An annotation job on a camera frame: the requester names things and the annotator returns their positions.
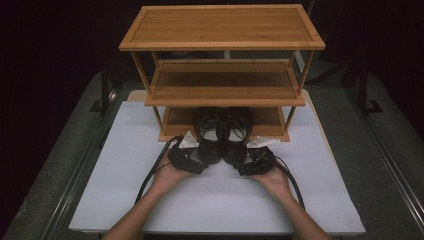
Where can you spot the black metal stand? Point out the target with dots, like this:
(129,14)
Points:
(105,90)
(365,90)

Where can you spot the black leather shoe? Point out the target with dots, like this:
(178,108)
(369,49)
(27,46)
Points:
(209,133)
(237,133)

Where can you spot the person's right hand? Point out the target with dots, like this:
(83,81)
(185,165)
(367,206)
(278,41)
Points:
(275,181)

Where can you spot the wooden three-tier shoe rack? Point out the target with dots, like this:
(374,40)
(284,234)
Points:
(220,28)

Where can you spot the person's left hand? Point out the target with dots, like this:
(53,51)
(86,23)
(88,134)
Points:
(168,176)

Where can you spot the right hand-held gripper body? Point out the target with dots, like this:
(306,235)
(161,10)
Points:
(261,161)

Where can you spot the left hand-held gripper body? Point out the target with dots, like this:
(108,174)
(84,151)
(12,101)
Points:
(181,158)

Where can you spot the metal frame rail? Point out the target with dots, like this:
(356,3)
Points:
(390,160)
(76,173)

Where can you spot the white table mat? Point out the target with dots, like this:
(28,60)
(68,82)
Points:
(216,206)

